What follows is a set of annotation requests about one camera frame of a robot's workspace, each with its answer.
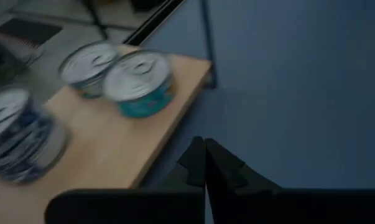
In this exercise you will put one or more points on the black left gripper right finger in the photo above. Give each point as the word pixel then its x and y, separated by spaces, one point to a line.
pixel 227 177

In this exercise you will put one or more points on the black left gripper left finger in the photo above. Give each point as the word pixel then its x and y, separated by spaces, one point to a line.
pixel 187 174

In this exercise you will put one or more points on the teal label seafood can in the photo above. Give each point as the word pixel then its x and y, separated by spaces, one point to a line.
pixel 84 67
pixel 137 84

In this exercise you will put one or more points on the wooden shelf board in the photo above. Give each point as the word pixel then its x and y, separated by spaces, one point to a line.
pixel 106 149

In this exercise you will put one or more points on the black metal table frame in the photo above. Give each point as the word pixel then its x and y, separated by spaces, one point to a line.
pixel 156 18

